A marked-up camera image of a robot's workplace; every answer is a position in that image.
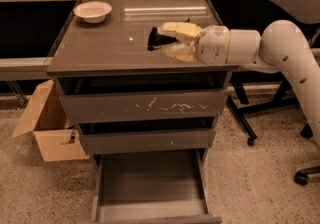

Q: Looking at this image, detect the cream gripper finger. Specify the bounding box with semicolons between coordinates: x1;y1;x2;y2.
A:
157;22;202;46
162;42;195;63

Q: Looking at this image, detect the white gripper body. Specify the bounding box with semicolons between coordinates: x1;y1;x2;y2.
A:
196;25;230;65

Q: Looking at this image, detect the black rxbar chocolate bar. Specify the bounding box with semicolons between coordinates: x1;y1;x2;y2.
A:
147;27;177;51

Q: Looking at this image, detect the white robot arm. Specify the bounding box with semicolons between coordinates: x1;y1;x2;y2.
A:
156;20;320;144

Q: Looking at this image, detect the grey top drawer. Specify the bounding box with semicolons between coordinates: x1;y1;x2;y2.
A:
60;90;227;123

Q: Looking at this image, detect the grey drawer cabinet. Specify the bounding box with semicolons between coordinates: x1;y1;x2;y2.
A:
46;0;241;156

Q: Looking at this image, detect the grey middle drawer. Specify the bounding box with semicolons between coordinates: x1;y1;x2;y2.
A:
79;129;216;155

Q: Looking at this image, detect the grey open bottom drawer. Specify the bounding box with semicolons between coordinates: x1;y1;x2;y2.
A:
91;149;222;224

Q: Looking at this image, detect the black rolling stand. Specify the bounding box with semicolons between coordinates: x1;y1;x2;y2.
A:
226;0;320;147

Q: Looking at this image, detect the white bowl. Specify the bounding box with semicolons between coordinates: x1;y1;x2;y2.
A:
73;1;112;24

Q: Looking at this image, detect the brown cardboard box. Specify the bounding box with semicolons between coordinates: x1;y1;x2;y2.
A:
12;80;89;162

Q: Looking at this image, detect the black office chair base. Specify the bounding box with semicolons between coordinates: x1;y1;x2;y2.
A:
293;124;320;186

